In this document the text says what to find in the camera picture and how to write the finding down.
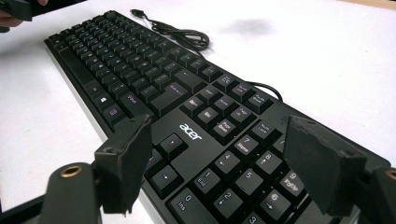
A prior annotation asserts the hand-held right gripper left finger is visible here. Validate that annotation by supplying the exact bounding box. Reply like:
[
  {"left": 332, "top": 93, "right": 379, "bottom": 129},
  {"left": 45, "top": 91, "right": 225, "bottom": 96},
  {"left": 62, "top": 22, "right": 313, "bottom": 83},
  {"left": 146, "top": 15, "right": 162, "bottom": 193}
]
[{"left": 92, "top": 114, "right": 153, "bottom": 217}]

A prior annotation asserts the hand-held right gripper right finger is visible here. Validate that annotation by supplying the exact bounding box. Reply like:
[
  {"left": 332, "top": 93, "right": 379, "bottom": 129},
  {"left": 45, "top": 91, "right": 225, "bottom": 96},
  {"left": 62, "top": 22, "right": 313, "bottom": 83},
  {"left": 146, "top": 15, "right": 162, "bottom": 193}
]
[{"left": 282, "top": 115, "right": 369, "bottom": 218}]

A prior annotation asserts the black computer keyboard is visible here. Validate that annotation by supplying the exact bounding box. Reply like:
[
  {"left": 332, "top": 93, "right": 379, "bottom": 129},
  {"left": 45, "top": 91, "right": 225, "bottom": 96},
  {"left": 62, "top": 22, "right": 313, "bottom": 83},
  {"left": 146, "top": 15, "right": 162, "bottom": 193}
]
[{"left": 43, "top": 9, "right": 391, "bottom": 224}]

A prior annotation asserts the black keyboard cable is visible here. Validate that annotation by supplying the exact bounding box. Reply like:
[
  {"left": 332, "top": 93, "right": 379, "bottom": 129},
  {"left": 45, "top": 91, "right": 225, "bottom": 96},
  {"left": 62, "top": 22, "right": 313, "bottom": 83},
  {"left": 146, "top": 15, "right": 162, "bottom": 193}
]
[{"left": 130, "top": 8, "right": 284, "bottom": 103}]

